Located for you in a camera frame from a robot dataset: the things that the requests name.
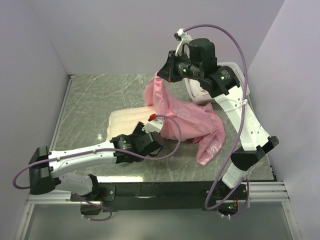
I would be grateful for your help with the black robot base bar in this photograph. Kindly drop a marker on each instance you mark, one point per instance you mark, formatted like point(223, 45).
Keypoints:
point(171, 195)

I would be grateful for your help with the pink pillowcase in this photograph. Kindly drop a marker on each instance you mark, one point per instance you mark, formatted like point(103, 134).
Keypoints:
point(200, 124)

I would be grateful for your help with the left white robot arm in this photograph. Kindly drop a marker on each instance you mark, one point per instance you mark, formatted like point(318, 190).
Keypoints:
point(52, 170)

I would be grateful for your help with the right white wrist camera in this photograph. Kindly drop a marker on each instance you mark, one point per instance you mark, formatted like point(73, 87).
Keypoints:
point(183, 38)

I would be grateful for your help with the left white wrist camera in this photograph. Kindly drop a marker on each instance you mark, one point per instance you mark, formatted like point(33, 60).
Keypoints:
point(154, 124)

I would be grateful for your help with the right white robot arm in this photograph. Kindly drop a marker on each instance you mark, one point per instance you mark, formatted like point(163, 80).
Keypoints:
point(224, 87)

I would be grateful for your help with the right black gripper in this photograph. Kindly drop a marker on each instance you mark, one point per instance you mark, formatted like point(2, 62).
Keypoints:
point(168, 71)

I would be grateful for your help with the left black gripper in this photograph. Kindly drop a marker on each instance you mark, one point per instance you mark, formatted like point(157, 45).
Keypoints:
point(138, 131)

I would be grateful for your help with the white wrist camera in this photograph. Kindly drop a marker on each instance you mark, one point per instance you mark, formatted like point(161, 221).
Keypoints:
point(183, 38)
point(154, 124)

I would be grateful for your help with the cream pillow with bear print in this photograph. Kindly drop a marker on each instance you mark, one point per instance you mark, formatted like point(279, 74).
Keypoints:
point(125, 121)

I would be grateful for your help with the red and white cloth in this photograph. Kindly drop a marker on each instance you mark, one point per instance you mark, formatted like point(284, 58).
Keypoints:
point(197, 91)

